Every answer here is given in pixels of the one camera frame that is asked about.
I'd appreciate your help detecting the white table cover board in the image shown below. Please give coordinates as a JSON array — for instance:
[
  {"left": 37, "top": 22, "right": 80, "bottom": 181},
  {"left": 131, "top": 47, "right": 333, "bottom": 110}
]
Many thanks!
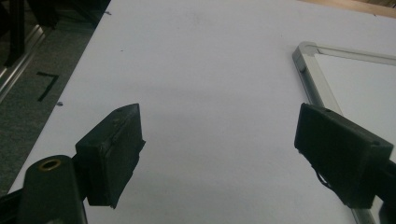
[{"left": 7, "top": 0, "right": 396, "bottom": 224}]

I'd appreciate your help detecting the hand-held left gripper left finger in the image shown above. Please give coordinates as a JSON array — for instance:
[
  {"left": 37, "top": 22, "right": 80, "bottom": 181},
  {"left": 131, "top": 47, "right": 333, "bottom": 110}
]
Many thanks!
[{"left": 75, "top": 103, "right": 147, "bottom": 210}]

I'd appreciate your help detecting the black metal stand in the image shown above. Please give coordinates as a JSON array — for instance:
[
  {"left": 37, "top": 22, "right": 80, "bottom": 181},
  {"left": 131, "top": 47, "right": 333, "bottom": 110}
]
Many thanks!
[{"left": 0, "top": 0, "right": 112, "bottom": 68}]

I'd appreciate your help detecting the whiteboard with metal frame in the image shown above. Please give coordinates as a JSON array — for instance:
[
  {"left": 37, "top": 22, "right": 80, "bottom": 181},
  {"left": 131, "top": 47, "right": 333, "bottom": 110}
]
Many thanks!
[{"left": 291, "top": 41, "right": 396, "bottom": 224}]

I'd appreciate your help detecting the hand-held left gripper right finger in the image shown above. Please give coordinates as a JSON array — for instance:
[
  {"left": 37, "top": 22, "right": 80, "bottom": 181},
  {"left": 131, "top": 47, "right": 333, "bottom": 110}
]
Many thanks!
[{"left": 293, "top": 102, "right": 395, "bottom": 210}]

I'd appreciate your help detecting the aluminium floor rail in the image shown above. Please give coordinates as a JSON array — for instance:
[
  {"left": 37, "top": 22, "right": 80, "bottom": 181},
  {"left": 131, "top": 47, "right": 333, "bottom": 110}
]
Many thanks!
[{"left": 0, "top": 23, "right": 49, "bottom": 105}]

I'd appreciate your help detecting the wooden table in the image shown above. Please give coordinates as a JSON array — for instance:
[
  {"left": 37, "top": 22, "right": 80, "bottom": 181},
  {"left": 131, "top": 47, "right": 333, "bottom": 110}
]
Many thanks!
[{"left": 298, "top": 0, "right": 396, "bottom": 20}]

